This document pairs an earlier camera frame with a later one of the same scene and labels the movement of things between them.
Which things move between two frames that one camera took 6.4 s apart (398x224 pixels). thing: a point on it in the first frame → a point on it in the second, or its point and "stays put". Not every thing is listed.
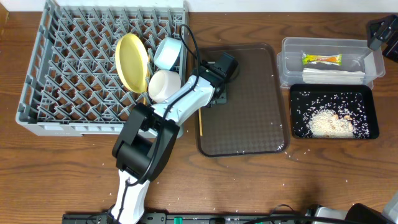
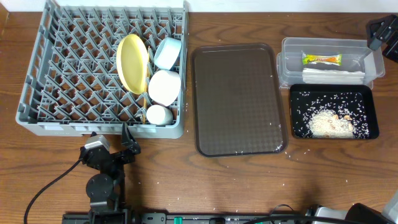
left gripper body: x=222 y=97 → x=120 y=161
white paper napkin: x=331 y=76 stays put
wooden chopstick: x=200 y=122 → x=145 y=96
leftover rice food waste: x=340 y=115 stays put
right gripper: x=389 y=30 stays put
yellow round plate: x=132 y=61 stays put
